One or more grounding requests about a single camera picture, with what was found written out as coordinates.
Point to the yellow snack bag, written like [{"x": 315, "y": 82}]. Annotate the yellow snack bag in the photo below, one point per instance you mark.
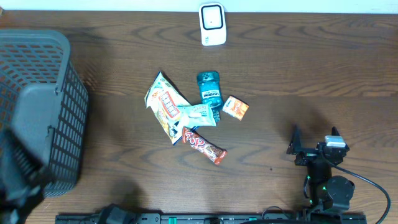
[{"x": 165, "y": 102}]

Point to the pale green wipes pack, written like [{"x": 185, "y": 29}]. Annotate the pale green wipes pack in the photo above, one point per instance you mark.
[{"x": 196, "y": 115}]

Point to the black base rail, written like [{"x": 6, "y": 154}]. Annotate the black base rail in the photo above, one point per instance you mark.
[{"x": 155, "y": 218}]

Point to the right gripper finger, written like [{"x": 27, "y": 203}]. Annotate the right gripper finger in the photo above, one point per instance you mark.
[
  {"x": 334, "y": 131},
  {"x": 295, "y": 143}
]

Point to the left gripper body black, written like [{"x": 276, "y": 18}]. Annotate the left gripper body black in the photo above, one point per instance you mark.
[{"x": 18, "y": 216}]

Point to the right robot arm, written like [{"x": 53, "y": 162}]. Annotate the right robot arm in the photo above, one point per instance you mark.
[{"x": 327, "y": 193}]

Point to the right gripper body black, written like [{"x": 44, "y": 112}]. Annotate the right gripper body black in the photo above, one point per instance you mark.
[{"x": 306, "y": 157}]

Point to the white barcode scanner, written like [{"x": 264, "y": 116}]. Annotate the white barcode scanner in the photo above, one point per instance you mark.
[{"x": 212, "y": 24}]

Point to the orange Kleenex tissue pack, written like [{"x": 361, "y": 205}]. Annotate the orange Kleenex tissue pack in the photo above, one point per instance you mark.
[{"x": 235, "y": 107}]

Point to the grey plastic shopping basket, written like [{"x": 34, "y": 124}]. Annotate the grey plastic shopping basket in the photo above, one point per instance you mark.
[{"x": 44, "y": 101}]

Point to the blue mouthwash bottle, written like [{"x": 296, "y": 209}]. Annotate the blue mouthwash bottle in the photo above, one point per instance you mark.
[{"x": 210, "y": 91}]

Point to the red Top snack bar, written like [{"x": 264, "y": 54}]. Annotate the red Top snack bar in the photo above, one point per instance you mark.
[{"x": 197, "y": 142}]

